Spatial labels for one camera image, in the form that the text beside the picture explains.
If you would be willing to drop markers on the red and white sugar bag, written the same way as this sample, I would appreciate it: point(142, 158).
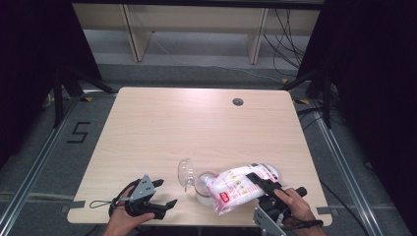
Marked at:
point(234, 188)

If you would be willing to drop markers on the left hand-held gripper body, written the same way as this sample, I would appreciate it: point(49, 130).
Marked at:
point(142, 189)

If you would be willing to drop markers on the grey tape strip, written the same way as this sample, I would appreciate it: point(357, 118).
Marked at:
point(73, 206)
point(327, 210)

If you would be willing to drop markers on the black metal stand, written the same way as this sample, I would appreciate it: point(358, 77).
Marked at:
point(326, 98)
point(59, 98)

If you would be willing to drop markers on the black curtain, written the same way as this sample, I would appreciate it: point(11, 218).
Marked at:
point(377, 65)
point(29, 49)

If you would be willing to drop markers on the metal floor rail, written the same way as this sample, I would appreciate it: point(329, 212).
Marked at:
point(347, 180)
point(36, 164)

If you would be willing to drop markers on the grey round table grommet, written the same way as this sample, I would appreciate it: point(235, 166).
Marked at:
point(238, 102)

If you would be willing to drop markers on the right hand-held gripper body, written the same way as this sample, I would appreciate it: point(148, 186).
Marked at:
point(270, 219)

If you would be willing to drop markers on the yellow and black tape piece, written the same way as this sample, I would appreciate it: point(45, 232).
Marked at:
point(285, 80)
point(302, 102)
point(87, 98)

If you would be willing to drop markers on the person's right hand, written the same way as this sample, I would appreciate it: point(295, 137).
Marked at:
point(296, 206)

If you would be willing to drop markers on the person's left hand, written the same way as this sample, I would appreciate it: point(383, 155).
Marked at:
point(124, 219)

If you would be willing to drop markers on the clear glass jar with lid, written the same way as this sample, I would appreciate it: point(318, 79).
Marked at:
point(203, 188)

